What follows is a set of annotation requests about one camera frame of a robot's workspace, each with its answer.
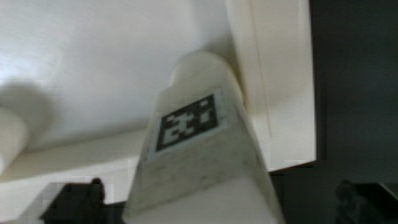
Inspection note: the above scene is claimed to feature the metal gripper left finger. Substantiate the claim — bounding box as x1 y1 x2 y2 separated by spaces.
40 178 125 224

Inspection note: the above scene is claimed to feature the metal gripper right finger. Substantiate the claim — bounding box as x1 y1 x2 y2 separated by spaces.
335 180 398 224

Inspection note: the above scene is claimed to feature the white leg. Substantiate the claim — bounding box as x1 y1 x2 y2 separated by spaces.
123 52 287 224

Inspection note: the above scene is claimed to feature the white square tabletop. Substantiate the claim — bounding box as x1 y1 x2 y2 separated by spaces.
0 0 317 224

